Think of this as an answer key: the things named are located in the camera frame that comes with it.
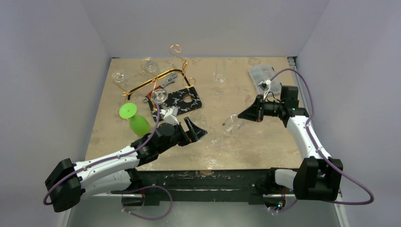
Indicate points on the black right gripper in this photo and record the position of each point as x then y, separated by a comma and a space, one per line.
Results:
258, 108

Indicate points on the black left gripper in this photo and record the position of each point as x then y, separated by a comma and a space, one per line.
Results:
196, 132

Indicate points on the clear tall wine glass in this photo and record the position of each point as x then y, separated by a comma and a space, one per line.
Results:
228, 128

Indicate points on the clear champagne flute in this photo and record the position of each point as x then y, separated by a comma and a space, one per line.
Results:
219, 77

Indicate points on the clear stemmed glass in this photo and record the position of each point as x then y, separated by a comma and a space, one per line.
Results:
159, 96

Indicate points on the green plastic wine glass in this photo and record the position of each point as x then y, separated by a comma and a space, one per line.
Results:
138, 123

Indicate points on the short ribbed clear goblet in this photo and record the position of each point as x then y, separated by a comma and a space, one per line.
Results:
149, 65

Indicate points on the clear round wine glass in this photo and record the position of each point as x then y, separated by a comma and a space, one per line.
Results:
119, 76

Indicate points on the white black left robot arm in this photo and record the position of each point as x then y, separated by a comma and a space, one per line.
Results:
69, 182

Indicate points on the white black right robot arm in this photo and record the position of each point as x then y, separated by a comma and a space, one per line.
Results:
316, 178

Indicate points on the black marbled rack base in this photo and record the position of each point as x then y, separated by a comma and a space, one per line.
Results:
186, 100

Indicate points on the clear plastic screw box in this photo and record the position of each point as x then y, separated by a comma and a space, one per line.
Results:
263, 72

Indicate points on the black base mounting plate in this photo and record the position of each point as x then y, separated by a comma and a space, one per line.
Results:
251, 186

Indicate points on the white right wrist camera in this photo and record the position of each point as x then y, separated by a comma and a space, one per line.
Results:
265, 85

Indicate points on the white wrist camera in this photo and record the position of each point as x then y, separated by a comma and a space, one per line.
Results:
170, 115
265, 85

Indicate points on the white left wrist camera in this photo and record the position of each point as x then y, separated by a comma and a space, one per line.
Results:
170, 115

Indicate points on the gold wire wine glass rack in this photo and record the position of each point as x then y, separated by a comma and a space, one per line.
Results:
175, 50

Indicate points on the red handled adjustable wrench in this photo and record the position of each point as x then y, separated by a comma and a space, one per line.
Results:
169, 80

